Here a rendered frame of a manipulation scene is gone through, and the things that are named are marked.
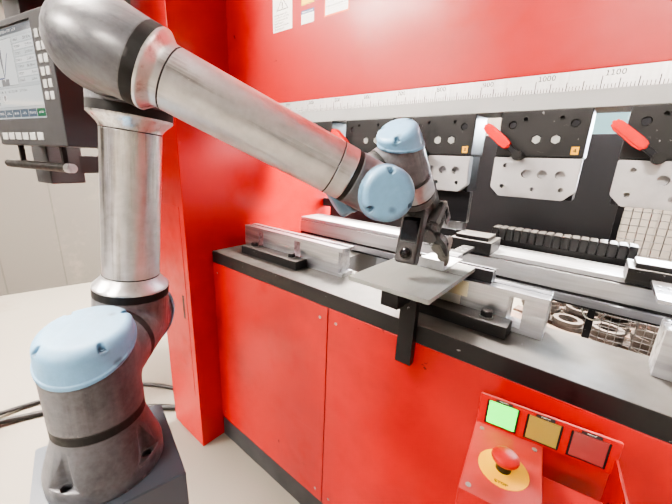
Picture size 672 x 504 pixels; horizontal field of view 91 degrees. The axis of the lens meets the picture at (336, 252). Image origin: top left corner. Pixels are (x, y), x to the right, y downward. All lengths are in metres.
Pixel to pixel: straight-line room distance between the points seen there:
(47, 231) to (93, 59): 3.44
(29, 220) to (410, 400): 3.51
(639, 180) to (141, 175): 0.81
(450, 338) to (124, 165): 0.68
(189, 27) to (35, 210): 2.77
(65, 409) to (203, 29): 1.16
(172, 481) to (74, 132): 1.00
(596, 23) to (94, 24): 0.74
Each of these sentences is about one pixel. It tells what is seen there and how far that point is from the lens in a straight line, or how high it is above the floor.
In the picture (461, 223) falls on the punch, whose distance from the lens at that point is 0.86.
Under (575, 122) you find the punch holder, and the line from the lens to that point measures 0.78.
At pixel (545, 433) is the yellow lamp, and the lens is 0.72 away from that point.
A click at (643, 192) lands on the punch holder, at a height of 1.20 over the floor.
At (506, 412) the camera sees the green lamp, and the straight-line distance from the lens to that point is 0.70.
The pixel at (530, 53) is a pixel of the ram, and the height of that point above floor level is 1.44.
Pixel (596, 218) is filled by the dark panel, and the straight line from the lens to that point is 1.32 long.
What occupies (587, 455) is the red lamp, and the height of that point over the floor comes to 0.80.
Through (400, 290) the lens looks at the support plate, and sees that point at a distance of 0.64.
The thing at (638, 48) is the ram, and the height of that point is 1.43.
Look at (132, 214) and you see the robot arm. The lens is 0.60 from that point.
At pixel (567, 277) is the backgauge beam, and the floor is 0.96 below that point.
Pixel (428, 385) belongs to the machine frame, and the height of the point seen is 0.73.
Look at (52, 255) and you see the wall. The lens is 3.91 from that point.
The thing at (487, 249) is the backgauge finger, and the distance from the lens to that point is 1.04.
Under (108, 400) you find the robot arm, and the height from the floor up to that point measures 0.92.
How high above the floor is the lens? 1.23
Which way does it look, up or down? 16 degrees down
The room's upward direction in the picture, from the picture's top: 2 degrees clockwise
